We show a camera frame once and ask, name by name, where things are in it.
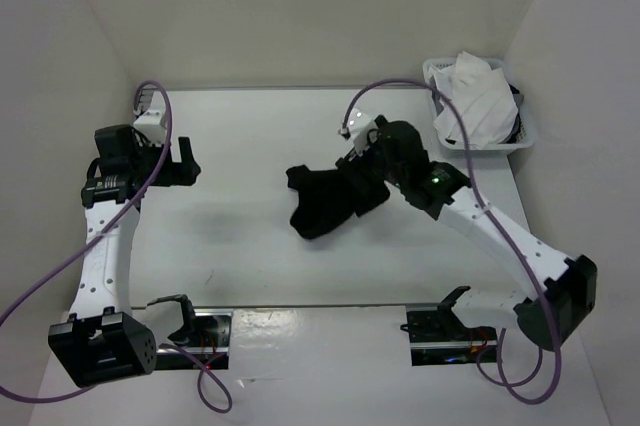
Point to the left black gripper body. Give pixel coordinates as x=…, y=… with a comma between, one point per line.
x=169, y=172

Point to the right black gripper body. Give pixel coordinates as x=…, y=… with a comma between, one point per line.
x=372, y=161

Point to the black skirt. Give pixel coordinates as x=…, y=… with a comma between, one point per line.
x=326, y=200

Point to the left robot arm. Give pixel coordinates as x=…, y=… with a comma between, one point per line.
x=101, y=341

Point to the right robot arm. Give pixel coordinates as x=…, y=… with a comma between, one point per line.
x=554, y=293

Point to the white skirt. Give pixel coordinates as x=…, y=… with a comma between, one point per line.
x=482, y=96

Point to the white plastic laundry basket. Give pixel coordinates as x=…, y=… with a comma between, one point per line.
x=523, y=134

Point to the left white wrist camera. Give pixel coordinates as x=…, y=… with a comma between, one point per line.
x=152, y=124

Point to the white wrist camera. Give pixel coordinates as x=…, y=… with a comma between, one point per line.
x=358, y=125
x=152, y=124

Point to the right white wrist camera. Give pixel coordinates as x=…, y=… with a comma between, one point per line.
x=358, y=125

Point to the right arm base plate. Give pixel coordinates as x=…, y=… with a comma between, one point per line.
x=438, y=338

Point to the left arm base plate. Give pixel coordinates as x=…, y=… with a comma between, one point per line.
x=208, y=339

